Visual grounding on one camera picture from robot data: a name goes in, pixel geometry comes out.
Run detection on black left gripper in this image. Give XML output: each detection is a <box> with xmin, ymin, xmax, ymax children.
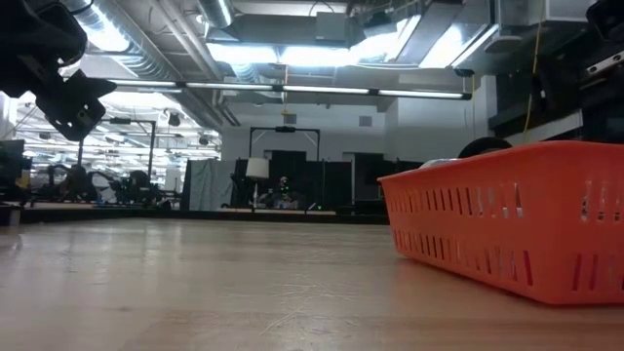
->
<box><xmin>33</xmin><ymin>69</ymin><xmax>119</xmax><ymax>143</ymax></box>

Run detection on orange plastic basket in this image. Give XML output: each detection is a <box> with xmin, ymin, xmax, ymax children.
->
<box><xmin>377</xmin><ymin>139</ymin><xmax>624</xmax><ymax>306</ymax></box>

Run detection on person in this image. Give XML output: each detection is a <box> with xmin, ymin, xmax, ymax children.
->
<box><xmin>265</xmin><ymin>175</ymin><xmax>306</xmax><ymax>211</ymax></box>
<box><xmin>65</xmin><ymin>164</ymin><xmax>98</xmax><ymax>204</ymax></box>
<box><xmin>116</xmin><ymin>169</ymin><xmax>162</xmax><ymax>206</ymax></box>

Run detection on grey curtain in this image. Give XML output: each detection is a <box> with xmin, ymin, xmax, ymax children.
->
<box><xmin>182</xmin><ymin>158</ymin><xmax>238</xmax><ymax>212</ymax></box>

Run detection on white shade table lamp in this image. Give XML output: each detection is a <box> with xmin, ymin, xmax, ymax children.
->
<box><xmin>245</xmin><ymin>156</ymin><xmax>270</xmax><ymax>210</ymax></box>

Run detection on long ceiling light bar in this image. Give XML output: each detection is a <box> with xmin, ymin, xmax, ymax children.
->
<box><xmin>109</xmin><ymin>77</ymin><xmax>473</xmax><ymax>101</ymax></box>

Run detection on black partition panels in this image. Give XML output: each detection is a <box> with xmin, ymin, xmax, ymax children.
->
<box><xmin>233</xmin><ymin>150</ymin><xmax>425</xmax><ymax>215</ymax></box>

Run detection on white spool on stand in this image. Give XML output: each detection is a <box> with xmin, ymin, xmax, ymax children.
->
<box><xmin>456</xmin><ymin>136</ymin><xmax>514</xmax><ymax>160</ymax></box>

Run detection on large silver ventilation duct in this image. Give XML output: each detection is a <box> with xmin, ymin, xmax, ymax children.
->
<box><xmin>62</xmin><ymin>0</ymin><xmax>184</xmax><ymax>82</ymax></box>

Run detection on black background rig frame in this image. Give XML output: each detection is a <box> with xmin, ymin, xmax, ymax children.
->
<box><xmin>249</xmin><ymin>125</ymin><xmax>322</xmax><ymax>211</ymax></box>
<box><xmin>77</xmin><ymin>116</ymin><xmax>157</xmax><ymax>196</ymax></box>

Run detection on small silver ventilation duct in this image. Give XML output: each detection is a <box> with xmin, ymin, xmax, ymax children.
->
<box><xmin>194</xmin><ymin>0</ymin><xmax>236</xmax><ymax>29</ymax></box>

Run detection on yellow hanging cable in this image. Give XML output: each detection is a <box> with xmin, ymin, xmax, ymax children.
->
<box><xmin>521</xmin><ymin>0</ymin><xmax>546</xmax><ymax>137</ymax></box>

